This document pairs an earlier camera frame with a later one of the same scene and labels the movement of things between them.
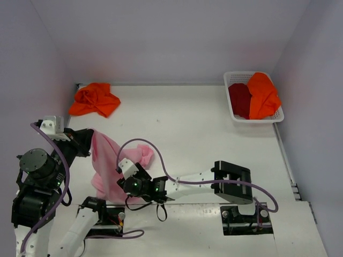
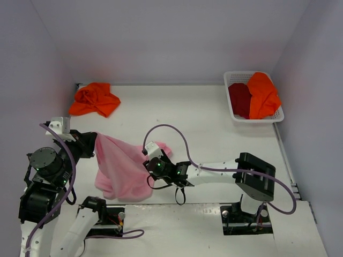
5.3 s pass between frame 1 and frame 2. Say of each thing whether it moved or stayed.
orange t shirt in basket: stayed
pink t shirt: moved
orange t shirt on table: stayed
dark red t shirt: stayed
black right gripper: moved
